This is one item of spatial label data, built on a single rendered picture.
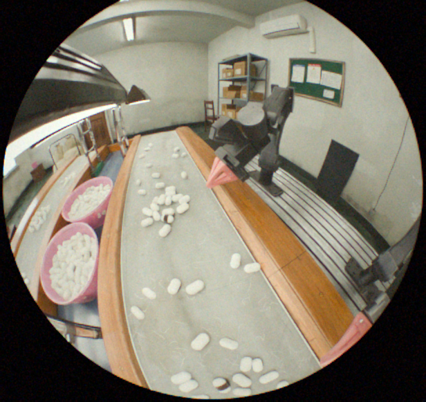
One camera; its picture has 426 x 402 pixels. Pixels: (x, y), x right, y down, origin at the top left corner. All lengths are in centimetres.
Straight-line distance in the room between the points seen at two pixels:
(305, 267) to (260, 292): 11
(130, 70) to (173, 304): 483
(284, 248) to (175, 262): 24
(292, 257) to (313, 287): 9
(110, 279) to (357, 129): 222
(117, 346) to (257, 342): 25
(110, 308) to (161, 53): 500
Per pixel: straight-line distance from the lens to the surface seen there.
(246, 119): 30
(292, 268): 32
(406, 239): 50
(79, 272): 46
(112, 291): 34
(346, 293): 55
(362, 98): 208
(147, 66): 481
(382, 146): 202
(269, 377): 32
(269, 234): 35
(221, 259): 32
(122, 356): 33
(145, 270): 34
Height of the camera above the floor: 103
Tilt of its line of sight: 38 degrees down
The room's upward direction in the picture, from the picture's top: straight up
